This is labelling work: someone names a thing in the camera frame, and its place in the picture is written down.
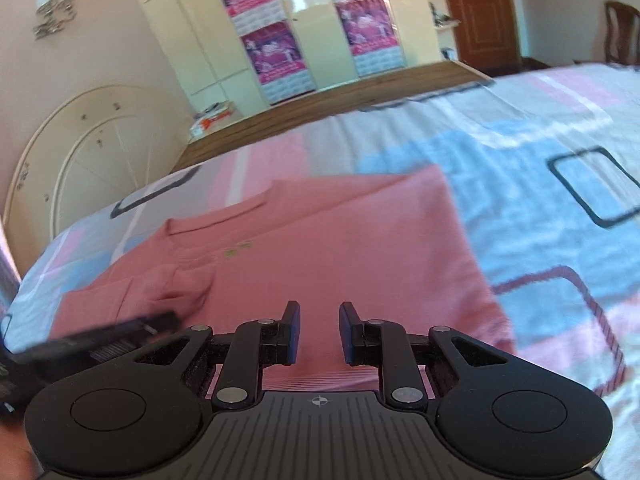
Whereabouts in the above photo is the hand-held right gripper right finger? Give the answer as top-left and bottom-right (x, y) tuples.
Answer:
(339, 301), (506, 413)

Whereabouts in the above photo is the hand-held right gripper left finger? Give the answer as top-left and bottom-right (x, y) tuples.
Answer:
(132, 301), (302, 413)

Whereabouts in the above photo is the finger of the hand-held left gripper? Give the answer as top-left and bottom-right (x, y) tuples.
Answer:
(75, 311), (182, 350)

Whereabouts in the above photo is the pink knit shirt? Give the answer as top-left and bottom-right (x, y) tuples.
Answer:
(50, 165), (518, 396)

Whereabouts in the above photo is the cream arched headboard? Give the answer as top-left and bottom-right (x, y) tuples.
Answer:
(2, 85), (196, 271)

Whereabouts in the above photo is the white and orange box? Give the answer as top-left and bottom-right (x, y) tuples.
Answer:
(189, 102), (237, 137)

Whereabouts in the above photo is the pink and blue patterned bedsheet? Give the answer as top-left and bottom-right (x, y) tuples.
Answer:
(0, 62), (640, 480)

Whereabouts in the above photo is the cream wardrobe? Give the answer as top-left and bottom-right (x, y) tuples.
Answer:
(125, 0), (451, 111)

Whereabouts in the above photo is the white corner shelf unit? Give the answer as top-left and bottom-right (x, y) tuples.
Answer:
(419, 0), (462, 58)

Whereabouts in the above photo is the brown wooden door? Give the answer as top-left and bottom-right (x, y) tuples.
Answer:
(432, 0), (523, 72)

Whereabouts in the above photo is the brown wooden chair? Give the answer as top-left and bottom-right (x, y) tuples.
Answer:
(602, 0), (640, 67)

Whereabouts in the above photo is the wall lamp with white shades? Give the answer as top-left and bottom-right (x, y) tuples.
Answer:
(32, 0), (77, 41)

